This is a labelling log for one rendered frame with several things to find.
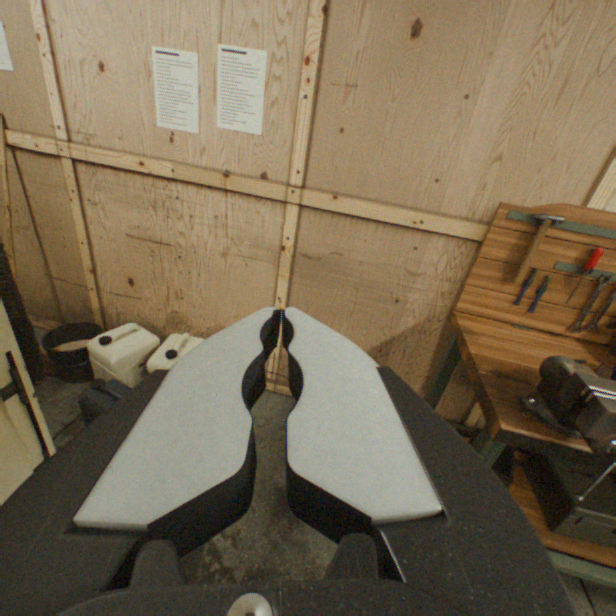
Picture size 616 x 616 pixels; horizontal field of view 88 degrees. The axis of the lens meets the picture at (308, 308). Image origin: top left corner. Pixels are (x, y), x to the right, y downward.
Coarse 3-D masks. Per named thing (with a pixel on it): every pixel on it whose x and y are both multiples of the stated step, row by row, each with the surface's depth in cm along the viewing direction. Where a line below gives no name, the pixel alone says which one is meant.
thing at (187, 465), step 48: (240, 336) 10; (192, 384) 8; (240, 384) 8; (144, 432) 7; (192, 432) 7; (240, 432) 7; (144, 480) 6; (192, 480) 6; (240, 480) 6; (96, 528) 5; (144, 528) 5; (192, 528) 6; (192, 576) 7
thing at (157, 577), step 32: (160, 544) 5; (352, 544) 5; (160, 576) 5; (352, 576) 5; (64, 608) 4; (96, 608) 4; (128, 608) 4; (160, 608) 4; (192, 608) 4; (224, 608) 4; (256, 608) 4; (288, 608) 4; (320, 608) 4; (352, 608) 4; (384, 608) 4; (416, 608) 4; (448, 608) 4
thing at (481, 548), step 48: (384, 384) 8; (432, 432) 7; (432, 480) 6; (480, 480) 6; (384, 528) 5; (432, 528) 5; (480, 528) 5; (528, 528) 5; (384, 576) 5; (432, 576) 5; (480, 576) 5; (528, 576) 5
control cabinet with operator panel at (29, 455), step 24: (0, 312) 70; (0, 336) 71; (0, 360) 74; (0, 384) 75; (24, 384) 79; (0, 408) 76; (24, 408) 83; (0, 432) 78; (24, 432) 84; (48, 432) 90; (0, 456) 79; (24, 456) 86; (48, 456) 92; (0, 480) 81; (24, 480) 88; (0, 504) 83
